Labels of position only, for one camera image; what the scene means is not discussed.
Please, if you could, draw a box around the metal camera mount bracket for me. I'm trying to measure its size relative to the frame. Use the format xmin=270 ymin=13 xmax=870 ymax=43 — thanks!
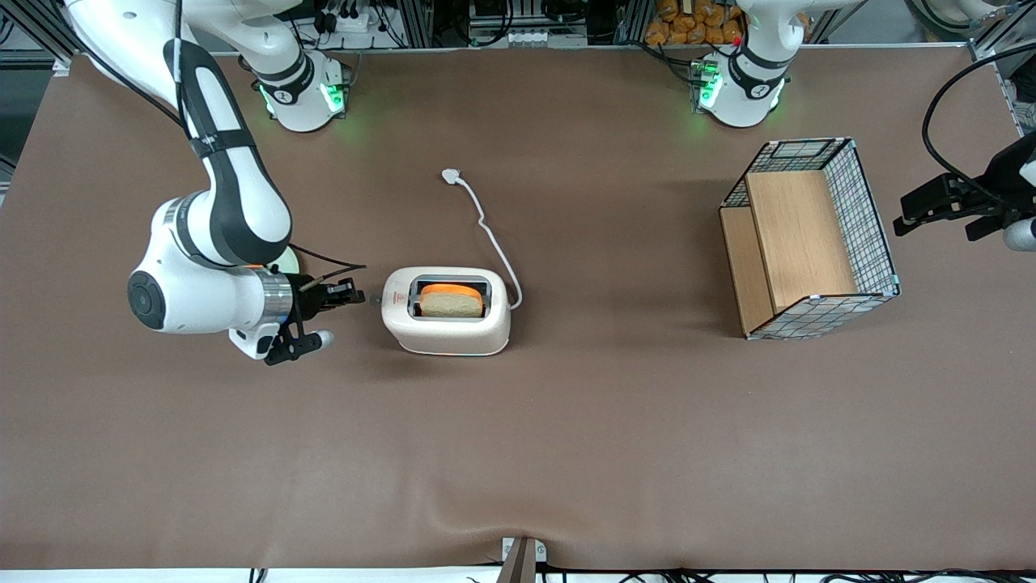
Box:
xmin=495 ymin=536 xmax=548 ymax=583

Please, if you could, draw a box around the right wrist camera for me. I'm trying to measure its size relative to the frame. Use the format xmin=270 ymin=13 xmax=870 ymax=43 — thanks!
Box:
xmin=230 ymin=322 xmax=335 ymax=368

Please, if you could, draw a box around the white power cord with plug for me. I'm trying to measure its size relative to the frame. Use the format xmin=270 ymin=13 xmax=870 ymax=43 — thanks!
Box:
xmin=441 ymin=168 xmax=524 ymax=312

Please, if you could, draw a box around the white power strip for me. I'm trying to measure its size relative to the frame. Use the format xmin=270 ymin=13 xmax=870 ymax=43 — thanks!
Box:
xmin=317 ymin=0 xmax=383 ymax=33

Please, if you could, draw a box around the bread slice with orange crust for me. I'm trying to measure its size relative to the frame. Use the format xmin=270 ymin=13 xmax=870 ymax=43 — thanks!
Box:
xmin=418 ymin=283 xmax=485 ymax=319

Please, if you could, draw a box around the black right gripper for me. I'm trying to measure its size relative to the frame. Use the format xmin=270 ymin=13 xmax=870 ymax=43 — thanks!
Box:
xmin=288 ymin=277 xmax=367 ymax=326

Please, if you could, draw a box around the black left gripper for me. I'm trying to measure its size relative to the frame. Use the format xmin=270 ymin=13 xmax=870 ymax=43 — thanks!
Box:
xmin=893 ymin=132 xmax=1036 ymax=242

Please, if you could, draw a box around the white two-slot toaster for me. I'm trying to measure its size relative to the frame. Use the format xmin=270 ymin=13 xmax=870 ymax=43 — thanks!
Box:
xmin=380 ymin=266 xmax=512 ymax=357

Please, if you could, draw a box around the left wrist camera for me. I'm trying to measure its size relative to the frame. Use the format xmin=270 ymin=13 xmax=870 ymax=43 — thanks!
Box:
xmin=1002 ymin=215 xmax=1036 ymax=253

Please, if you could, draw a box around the bag of bread rolls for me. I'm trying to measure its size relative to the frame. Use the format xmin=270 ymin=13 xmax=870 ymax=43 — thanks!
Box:
xmin=644 ymin=0 xmax=746 ymax=46

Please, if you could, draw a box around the wooden shelf insert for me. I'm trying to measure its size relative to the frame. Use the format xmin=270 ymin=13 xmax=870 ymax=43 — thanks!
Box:
xmin=720 ymin=170 xmax=860 ymax=336

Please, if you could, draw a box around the wire mesh basket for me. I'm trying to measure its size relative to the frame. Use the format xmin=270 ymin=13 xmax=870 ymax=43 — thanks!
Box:
xmin=720 ymin=137 xmax=902 ymax=341

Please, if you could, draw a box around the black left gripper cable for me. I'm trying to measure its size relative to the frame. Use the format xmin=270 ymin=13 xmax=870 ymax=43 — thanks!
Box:
xmin=922 ymin=40 xmax=1036 ymax=205

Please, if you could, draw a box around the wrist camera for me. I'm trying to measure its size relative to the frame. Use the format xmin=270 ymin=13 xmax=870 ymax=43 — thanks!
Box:
xmin=230 ymin=322 xmax=335 ymax=368
xmin=1002 ymin=215 xmax=1036 ymax=253

